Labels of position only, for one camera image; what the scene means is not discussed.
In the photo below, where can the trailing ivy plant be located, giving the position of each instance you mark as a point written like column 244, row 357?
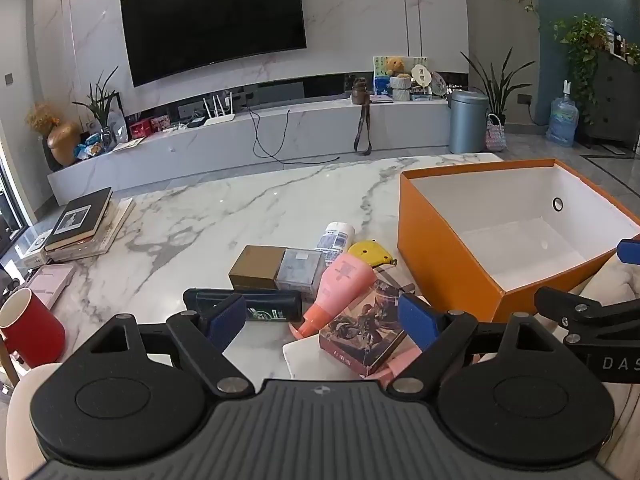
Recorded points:
column 582, row 42

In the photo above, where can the white printed tube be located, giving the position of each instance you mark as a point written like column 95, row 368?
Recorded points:
column 335, row 240

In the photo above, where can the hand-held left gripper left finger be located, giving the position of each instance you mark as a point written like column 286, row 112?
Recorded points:
column 227, row 320

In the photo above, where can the white round plaque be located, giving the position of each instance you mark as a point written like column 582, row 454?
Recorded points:
column 421, row 75

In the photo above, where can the white chair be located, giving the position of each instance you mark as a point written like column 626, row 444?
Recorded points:
column 22, row 410

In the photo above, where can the yellow tape measure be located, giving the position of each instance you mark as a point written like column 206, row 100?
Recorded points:
column 367, row 252

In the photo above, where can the long white case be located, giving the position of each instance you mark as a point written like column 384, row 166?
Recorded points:
column 305, row 360

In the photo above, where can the tall leafy potted plant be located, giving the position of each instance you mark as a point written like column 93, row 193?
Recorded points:
column 497, row 87

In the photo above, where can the dark grey cabinet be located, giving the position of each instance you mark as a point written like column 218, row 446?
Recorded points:
column 617, row 102

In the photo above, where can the woven checkered basket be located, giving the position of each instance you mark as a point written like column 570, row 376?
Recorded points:
column 495, row 136

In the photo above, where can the grey metal trash can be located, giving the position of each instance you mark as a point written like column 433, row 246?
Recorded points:
column 467, row 122

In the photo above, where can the red gift boxes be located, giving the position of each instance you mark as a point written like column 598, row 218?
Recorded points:
column 142, row 129

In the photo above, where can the stack of white books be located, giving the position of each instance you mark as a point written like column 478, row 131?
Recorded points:
column 107, row 232

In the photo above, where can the pink bottle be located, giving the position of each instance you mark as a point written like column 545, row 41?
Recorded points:
column 345, row 280

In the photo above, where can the black flat television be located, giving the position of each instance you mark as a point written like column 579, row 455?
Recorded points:
column 210, row 15

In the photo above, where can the black bottle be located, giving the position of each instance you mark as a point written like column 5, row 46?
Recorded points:
column 272, row 310

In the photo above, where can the grey translucent small box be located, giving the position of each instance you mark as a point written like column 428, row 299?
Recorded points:
column 300, row 270

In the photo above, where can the orange cardboard box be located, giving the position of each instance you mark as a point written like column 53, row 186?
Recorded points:
column 440, row 240

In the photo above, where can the olive green small box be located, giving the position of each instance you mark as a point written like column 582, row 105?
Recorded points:
column 255, row 267

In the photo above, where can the white marble television console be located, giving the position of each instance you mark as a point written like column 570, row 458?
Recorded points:
column 200, row 150

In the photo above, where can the red cup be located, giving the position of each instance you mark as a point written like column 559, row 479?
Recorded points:
column 30, row 330

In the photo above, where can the brown teddy bear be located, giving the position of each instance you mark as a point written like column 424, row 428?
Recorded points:
column 396, row 66

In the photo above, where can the small green potted plant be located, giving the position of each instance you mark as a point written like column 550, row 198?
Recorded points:
column 100, row 102

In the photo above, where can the white router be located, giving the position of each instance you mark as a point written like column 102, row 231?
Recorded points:
column 217, row 117

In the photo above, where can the pink flat packet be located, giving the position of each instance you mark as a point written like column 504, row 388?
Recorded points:
column 400, row 364

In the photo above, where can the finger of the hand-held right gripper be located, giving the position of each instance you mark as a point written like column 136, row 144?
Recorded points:
column 575, row 310
column 630, row 251

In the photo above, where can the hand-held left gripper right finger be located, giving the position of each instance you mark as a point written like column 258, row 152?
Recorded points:
column 417, row 322

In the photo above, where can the gold vase with dried flowers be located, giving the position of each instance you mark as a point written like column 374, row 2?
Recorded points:
column 62, row 141

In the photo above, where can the framed picture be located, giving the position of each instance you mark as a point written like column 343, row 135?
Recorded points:
column 381, row 77

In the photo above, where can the pink flat box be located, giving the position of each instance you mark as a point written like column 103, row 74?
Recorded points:
column 47, row 282

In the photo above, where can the blue water jug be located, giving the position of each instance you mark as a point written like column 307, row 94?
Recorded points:
column 564, row 120

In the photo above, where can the black hardcover book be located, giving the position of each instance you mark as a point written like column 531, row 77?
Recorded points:
column 80, row 217

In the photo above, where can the illustrated card box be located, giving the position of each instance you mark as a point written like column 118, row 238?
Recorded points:
column 360, row 330

